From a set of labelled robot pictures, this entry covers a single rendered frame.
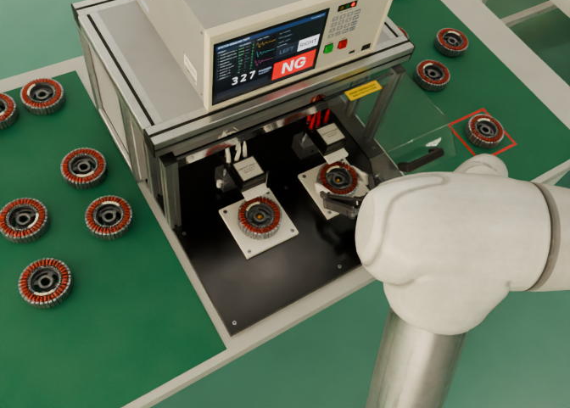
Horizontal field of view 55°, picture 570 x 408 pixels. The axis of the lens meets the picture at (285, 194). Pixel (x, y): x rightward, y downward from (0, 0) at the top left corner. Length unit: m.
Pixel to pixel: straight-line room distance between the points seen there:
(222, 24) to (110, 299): 0.69
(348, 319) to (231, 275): 0.92
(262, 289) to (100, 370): 0.40
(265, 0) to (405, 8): 1.08
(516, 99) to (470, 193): 1.36
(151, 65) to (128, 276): 0.50
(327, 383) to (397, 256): 1.52
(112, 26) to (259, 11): 0.40
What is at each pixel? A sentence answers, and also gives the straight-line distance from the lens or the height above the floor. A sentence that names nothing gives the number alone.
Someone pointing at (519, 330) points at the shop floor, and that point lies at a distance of 2.43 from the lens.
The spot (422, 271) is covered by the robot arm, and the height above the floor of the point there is 1.48.
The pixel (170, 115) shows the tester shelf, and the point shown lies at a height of 1.11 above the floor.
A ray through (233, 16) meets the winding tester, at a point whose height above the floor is 1.32.
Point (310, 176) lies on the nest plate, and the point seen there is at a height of 0.78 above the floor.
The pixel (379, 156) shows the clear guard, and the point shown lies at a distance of 1.21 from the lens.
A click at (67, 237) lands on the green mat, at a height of 0.75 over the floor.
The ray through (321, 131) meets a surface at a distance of 1.40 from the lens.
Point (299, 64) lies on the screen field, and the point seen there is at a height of 1.16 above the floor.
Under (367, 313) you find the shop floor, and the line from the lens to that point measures 2.20.
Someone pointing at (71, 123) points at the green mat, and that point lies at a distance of 1.63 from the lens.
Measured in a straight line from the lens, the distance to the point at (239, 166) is 1.30.
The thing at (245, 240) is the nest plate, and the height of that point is 0.78.
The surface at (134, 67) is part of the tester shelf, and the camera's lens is 1.23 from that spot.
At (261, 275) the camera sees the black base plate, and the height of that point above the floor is 0.77.
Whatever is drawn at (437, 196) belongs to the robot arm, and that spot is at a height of 1.53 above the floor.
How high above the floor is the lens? 2.00
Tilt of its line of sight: 58 degrees down
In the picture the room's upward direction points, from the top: 14 degrees clockwise
